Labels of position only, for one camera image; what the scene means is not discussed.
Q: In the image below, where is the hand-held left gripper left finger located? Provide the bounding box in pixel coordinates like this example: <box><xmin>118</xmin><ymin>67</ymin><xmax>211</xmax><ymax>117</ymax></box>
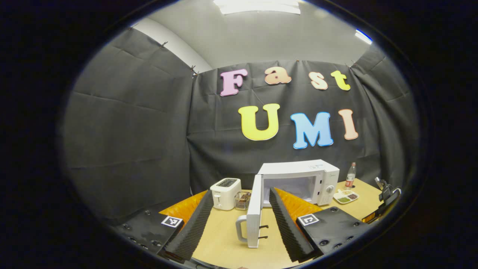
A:
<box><xmin>112</xmin><ymin>189</ymin><xmax>214</xmax><ymax>262</ymax></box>

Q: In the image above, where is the white microwave oven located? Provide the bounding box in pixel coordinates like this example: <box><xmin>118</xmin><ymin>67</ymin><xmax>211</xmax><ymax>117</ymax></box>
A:
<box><xmin>235</xmin><ymin>160</ymin><xmax>340</xmax><ymax>249</ymax></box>

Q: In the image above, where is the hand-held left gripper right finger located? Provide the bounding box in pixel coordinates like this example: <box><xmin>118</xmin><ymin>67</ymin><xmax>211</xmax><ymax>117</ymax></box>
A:
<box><xmin>269</xmin><ymin>187</ymin><xmax>370</xmax><ymax>263</ymax></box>

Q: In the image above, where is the small ceiling light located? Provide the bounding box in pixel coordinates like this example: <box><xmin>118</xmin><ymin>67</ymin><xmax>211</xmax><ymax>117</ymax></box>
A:
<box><xmin>355</xmin><ymin>29</ymin><xmax>373</xmax><ymax>45</ymax></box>

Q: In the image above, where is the black backdrop cloth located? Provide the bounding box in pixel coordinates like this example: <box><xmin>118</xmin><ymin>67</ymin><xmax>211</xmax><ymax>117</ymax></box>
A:
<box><xmin>62</xmin><ymin>26</ymin><xmax>419</xmax><ymax>225</ymax></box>

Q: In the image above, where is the large ceiling light panel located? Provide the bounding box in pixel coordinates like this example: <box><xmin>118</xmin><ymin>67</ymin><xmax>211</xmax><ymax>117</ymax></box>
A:
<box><xmin>213</xmin><ymin>0</ymin><xmax>301</xmax><ymax>15</ymax></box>

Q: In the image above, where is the clear plastic bottle red label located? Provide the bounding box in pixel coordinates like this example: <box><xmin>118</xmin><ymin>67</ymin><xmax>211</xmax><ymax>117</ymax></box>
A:
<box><xmin>345</xmin><ymin>162</ymin><xmax>357</xmax><ymax>188</ymax></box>

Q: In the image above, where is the white toaster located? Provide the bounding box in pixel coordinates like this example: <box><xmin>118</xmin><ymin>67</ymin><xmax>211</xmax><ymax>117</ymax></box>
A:
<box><xmin>210</xmin><ymin>178</ymin><xmax>242</xmax><ymax>211</ymax></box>

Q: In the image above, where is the small wire basket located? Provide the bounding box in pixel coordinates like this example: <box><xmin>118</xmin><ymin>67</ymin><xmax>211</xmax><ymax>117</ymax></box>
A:
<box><xmin>235</xmin><ymin>191</ymin><xmax>251</xmax><ymax>211</ymax></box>

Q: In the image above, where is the white divided dish of beans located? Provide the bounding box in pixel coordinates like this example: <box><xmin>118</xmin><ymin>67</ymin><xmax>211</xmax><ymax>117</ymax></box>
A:
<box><xmin>333</xmin><ymin>189</ymin><xmax>360</xmax><ymax>204</ymax></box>

